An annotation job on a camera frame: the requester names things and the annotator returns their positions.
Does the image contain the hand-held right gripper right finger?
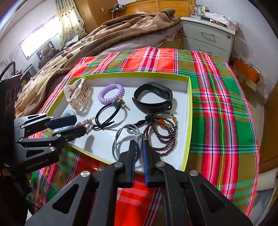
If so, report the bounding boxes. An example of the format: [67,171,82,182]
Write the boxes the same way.
[142,140,253,226]

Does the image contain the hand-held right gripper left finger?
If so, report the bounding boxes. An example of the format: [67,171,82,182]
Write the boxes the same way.
[25,140,136,226]

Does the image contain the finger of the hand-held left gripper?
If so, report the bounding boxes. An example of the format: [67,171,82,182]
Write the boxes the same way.
[19,126,87,159]
[14,113,77,137]

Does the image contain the blue spiral hair tie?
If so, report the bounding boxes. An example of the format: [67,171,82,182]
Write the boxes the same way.
[60,110,77,132]

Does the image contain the rose gold ornament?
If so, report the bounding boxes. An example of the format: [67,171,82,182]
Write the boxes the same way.
[75,117,96,133]

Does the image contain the grey cord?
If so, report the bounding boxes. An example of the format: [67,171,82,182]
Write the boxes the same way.
[111,123,148,166]

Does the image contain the yellow-green cardboard box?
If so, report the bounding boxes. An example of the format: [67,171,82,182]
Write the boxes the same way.
[44,72,193,172]

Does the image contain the dark red bead necklace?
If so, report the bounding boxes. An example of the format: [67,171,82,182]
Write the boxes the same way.
[133,111,179,157]

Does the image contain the purple spiral hair tie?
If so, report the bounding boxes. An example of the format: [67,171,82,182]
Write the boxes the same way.
[98,83,126,106]

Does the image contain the black hair tie green bead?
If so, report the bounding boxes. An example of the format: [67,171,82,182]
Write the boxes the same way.
[92,99,131,131]

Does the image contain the rose gold hair claw clip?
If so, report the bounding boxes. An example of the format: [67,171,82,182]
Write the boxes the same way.
[69,79,93,112]

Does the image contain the clear hair claw clip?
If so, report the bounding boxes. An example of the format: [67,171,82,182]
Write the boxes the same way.
[64,77,87,102]

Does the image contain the black fitness band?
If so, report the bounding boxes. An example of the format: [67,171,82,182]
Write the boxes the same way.
[132,82,173,114]

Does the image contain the brown teddy bear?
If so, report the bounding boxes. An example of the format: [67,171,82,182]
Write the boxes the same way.
[37,41,56,60]

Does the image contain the bright window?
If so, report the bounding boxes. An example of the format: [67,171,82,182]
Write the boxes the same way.
[19,15,61,61]

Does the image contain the brown patterned blanket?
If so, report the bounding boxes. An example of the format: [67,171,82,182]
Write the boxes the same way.
[15,9,182,118]

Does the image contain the plaid cloth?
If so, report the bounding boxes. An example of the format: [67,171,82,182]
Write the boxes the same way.
[26,47,260,226]

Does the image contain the patterned curtain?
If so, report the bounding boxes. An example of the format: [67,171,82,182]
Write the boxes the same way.
[54,0,86,47]

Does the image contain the wooden door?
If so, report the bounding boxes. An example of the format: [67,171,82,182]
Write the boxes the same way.
[74,0,119,33]

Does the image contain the wooden wardrobe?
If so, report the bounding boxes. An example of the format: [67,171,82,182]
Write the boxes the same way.
[258,86,278,173]

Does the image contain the orange cardboard box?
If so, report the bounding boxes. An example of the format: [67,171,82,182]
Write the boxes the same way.
[233,59,261,83]

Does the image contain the white nightstand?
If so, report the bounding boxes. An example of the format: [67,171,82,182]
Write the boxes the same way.
[180,17,236,62]

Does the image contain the translucent plastic bag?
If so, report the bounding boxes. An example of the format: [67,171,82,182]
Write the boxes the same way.
[236,36,255,64]

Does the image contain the wooden headboard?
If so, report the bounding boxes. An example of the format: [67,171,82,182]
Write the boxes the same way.
[116,0,196,19]

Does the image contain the clear acrylic holder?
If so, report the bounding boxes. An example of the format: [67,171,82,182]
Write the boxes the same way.
[189,5,206,18]

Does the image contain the clear plastic packets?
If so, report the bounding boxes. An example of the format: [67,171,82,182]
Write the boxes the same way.
[204,11,239,31]

